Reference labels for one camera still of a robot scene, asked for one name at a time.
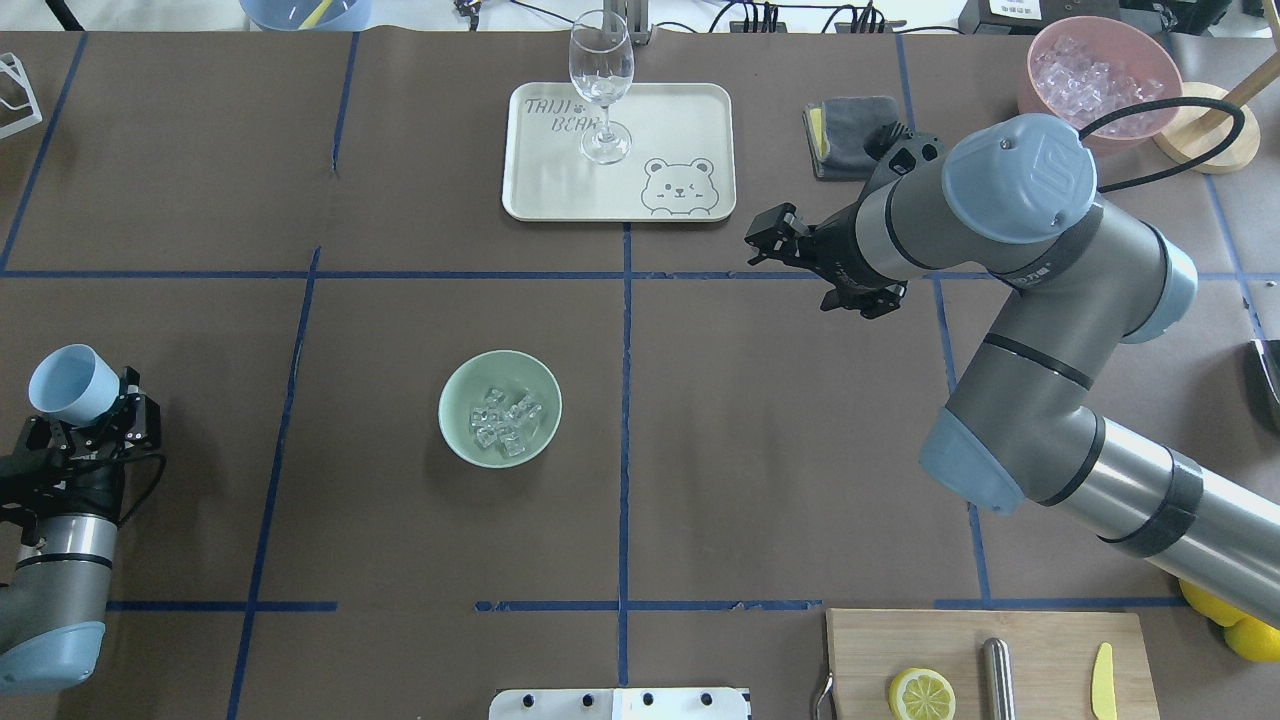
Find light blue plastic cup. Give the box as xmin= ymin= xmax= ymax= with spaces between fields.
xmin=28 ymin=345 xmax=122 ymax=427

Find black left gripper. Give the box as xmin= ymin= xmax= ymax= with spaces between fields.
xmin=1 ymin=366 xmax=166 ymax=527

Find half lemon slice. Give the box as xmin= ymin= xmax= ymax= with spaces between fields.
xmin=886 ymin=667 xmax=957 ymax=720

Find cream bear serving tray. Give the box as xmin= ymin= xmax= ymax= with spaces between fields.
xmin=500 ymin=82 xmax=737 ymax=223

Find ice cubes in bowl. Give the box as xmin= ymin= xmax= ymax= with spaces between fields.
xmin=468 ymin=386 xmax=544 ymax=459

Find yellow plastic fork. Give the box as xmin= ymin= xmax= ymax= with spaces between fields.
xmin=298 ymin=0 xmax=333 ymax=31

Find grey folded cloth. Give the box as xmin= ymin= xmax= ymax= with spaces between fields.
xmin=803 ymin=96 xmax=913 ymax=182

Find blue bowl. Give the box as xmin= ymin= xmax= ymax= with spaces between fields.
xmin=239 ymin=1 xmax=375 ymax=32

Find clear wine glass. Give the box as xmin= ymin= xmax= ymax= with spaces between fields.
xmin=568 ymin=9 xmax=635 ymax=165

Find yellow lemon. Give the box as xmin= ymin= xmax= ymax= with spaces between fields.
xmin=1178 ymin=577 xmax=1248 ymax=628
xmin=1222 ymin=615 xmax=1280 ymax=664

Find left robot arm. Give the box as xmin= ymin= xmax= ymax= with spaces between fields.
xmin=1 ymin=366 xmax=166 ymax=694

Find white wire cup rack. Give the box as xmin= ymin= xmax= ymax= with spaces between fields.
xmin=1 ymin=53 xmax=44 ymax=138

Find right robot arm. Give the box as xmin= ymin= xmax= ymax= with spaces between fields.
xmin=745 ymin=113 xmax=1279 ymax=625

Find pink bowl with ice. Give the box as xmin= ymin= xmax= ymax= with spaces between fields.
xmin=1018 ymin=15 xmax=1183 ymax=129

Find wooden cutting board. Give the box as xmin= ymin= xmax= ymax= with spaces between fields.
xmin=826 ymin=609 xmax=1162 ymax=720

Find mint green bowl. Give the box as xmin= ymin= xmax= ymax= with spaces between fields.
xmin=436 ymin=350 xmax=563 ymax=469

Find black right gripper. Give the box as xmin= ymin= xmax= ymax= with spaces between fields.
xmin=744 ymin=122 xmax=946 ymax=322

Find wooden round stand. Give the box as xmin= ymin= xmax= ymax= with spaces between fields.
xmin=1155 ymin=53 xmax=1279 ymax=174

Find yellow plastic knife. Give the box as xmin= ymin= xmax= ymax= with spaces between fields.
xmin=1091 ymin=642 xmax=1117 ymax=720

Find metal ice scoop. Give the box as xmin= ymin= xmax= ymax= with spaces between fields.
xmin=1245 ymin=340 xmax=1279 ymax=436

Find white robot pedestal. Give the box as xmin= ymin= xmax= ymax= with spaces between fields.
xmin=488 ymin=685 xmax=753 ymax=719

